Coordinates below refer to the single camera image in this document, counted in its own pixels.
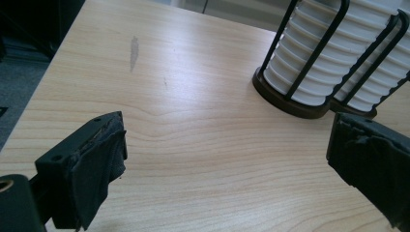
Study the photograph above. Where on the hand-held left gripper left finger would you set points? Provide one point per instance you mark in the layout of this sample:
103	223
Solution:
80	167

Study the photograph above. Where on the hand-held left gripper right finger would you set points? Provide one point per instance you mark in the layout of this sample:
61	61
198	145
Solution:
370	154

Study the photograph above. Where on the tall stack of white cups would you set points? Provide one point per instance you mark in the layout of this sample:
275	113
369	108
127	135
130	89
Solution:
390	74

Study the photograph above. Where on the short stack of white cups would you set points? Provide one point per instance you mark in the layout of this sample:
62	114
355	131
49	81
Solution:
303	64

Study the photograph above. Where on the dark cabinet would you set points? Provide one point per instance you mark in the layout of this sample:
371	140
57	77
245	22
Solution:
32	22

